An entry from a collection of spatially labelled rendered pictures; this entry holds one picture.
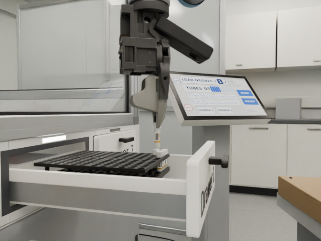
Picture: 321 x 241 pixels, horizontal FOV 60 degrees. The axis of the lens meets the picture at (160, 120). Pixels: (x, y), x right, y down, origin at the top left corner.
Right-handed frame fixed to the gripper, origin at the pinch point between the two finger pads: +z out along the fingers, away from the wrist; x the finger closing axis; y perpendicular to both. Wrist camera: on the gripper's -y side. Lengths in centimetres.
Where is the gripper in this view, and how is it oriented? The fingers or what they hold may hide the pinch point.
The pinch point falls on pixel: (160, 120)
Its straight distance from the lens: 50.7
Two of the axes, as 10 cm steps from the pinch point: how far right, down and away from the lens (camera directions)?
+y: -9.8, 0.1, -2.2
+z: 0.0, 10.0, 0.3
